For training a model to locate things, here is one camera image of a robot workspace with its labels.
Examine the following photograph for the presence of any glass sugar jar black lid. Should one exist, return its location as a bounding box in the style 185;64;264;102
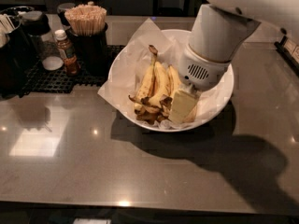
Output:
21;11;64;71

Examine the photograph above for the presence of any dark lidded jar behind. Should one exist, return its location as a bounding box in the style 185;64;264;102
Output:
57;3;75;26

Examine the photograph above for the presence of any black container at left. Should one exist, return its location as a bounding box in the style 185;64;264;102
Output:
0;7;37;96

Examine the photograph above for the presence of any small brown sauce bottle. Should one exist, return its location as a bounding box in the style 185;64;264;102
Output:
54;29;80;77

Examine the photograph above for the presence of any white bowl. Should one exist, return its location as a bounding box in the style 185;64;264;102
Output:
107;28;235;133

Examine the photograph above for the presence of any bundle of wooden stir sticks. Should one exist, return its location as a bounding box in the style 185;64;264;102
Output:
64;5;107;36

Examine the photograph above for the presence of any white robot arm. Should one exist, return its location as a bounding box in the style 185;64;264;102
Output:
169;0;299;123

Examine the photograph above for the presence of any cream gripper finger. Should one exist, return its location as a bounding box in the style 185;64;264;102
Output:
168;84;199;124

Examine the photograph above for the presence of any black grid mat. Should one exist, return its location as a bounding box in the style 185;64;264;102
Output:
18;44;125;99

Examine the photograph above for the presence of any white parchment paper liner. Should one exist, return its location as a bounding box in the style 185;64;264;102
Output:
96;17;228;131

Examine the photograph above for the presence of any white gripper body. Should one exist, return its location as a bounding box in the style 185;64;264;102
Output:
178;45;230;91

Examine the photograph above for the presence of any black cup holding sticks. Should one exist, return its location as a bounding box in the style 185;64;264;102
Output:
66;24;108;77

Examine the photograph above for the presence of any black tray at right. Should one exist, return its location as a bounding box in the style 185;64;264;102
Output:
274;35;299;77

